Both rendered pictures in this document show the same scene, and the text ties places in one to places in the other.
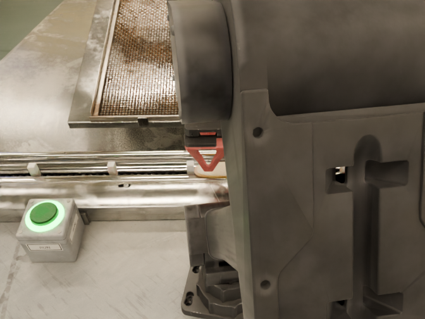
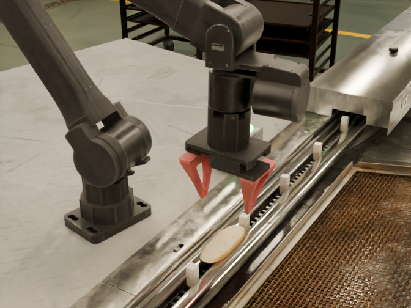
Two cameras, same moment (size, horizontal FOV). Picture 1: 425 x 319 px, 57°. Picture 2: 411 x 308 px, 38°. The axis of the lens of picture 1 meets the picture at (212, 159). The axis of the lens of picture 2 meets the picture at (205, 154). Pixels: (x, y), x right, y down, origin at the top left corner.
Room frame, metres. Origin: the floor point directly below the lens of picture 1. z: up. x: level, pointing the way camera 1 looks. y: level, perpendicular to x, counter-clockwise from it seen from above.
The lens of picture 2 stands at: (0.84, -0.61, 1.36)
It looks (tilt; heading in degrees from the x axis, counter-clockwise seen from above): 27 degrees down; 124
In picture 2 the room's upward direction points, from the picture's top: 1 degrees counter-clockwise
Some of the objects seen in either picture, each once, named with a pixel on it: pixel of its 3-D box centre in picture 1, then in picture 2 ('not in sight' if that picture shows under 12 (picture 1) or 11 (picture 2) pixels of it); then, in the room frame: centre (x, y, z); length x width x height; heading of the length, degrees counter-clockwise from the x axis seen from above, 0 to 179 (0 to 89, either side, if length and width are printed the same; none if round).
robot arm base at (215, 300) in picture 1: (227, 280); (106, 197); (0.26, -0.02, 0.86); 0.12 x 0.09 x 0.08; 79
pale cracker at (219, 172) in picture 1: (221, 169); (223, 241); (0.48, -0.02, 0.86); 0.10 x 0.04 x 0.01; 91
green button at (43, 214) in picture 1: (44, 215); not in sight; (0.35, 0.25, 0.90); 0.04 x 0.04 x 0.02
